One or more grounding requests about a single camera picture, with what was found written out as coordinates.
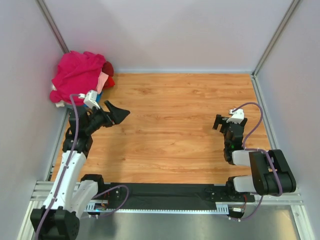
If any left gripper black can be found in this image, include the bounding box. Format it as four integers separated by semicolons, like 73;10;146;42
84;101;130;135

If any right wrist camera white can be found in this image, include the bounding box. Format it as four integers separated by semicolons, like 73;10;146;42
226;108;245;124

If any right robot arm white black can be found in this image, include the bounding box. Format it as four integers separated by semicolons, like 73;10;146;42
212;114;297;202

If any aluminium front rail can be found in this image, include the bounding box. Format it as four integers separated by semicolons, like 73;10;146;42
30;181;304;206

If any grey slotted cable duct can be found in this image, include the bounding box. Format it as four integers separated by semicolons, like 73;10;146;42
84;202;230;215

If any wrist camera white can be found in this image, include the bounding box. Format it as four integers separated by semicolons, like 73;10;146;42
78;90;101;109
226;108;245;124

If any left aluminium corner post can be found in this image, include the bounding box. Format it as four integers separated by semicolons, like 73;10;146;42
35;0;69;54

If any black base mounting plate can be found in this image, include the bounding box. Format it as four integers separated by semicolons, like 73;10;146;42
106;183;255;211

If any aluminium corner post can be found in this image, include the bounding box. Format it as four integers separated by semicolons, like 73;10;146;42
35;0;69;54
251;0;302;77

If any blue t shirt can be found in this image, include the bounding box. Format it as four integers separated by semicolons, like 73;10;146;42
83;90;103;109

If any light pink t shirt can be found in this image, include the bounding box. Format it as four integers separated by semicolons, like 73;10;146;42
96;71;109;94

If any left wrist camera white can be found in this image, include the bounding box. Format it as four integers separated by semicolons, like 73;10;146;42
78;90;101;109

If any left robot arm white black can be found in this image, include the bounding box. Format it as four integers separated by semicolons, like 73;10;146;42
30;100;130;240

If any magenta t shirt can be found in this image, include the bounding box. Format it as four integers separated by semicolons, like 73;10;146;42
52;51;106;104

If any cream white t shirt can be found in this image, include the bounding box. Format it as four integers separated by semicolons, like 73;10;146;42
49;84;66;108

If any dark red t shirt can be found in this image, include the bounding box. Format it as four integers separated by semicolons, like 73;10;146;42
101;61;114;77

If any right aluminium corner post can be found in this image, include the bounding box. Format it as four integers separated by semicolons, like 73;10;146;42
251;0;302;77

